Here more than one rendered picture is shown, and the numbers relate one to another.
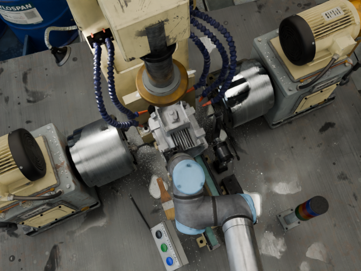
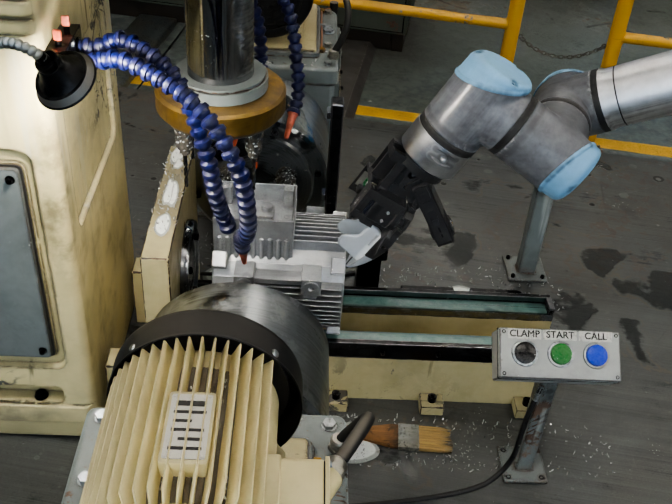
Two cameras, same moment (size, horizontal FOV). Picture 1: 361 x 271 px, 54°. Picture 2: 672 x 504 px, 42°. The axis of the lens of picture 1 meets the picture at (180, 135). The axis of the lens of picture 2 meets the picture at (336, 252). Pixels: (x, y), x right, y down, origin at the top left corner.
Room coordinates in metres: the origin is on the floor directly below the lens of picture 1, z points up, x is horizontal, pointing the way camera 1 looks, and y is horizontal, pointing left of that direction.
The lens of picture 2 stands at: (0.18, 1.06, 1.90)
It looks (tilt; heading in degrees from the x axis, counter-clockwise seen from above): 37 degrees down; 283
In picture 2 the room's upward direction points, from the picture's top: 5 degrees clockwise
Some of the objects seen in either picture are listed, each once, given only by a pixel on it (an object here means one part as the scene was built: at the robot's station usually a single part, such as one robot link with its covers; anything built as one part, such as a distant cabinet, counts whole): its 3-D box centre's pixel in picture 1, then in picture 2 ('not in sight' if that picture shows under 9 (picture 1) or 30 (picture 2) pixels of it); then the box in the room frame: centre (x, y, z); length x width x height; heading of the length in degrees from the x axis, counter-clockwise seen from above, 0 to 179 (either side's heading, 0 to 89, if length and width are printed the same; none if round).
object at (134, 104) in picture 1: (159, 97); (152, 284); (0.71, 0.07, 0.97); 0.30 x 0.11 x 0.34; 106
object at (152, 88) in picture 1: (158, 64); (219, 17); (0.59, 0.04, 1.43); 0.18 x 0.18 x 0.48
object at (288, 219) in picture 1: (302, 213); (545, 184); (0.12, -0.42, 1.01); 0.08 x 0.08 x 0.42; 16
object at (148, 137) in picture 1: (147, 132); not in sight; (0.59, 0.15, 0.86); 0.07 x 0.06 x 0.12; 106
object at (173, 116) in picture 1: (172, 116); (256, 220); (0.55, 0.02, 1.11); 0.12 x 0.11 x 0.07; 15
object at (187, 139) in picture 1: (177, 134); (280, 269); (0.51, 0.01, 1.01); 0.20 x 0.19 x 0.19; 15
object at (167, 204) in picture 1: (166, 199); (389, 435); (0.29, 0.10, 0.80); 0.21 x 0.05 x 0.01; 13
